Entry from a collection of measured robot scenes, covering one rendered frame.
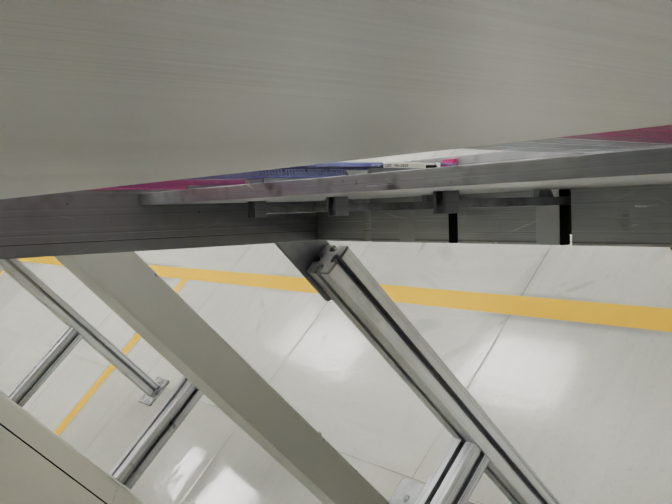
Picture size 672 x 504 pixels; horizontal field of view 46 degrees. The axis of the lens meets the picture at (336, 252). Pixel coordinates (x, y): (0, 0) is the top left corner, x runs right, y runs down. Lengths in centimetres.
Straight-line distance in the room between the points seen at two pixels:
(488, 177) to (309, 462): 84
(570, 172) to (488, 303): 137
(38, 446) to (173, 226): 87
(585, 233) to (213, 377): 61
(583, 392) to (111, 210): 97
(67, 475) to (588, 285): 104
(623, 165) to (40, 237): 47
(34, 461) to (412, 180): 121
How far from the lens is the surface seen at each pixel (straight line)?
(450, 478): 101
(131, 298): 99
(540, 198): 56
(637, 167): 33
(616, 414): 139
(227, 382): 107
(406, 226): 70
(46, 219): 68
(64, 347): 226
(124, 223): 70
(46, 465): 154
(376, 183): 43
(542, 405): 146
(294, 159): 15
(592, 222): 57
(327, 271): 84
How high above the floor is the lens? 103
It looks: 27 degrees down
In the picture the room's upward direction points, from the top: 40 degrees counter-clockwise
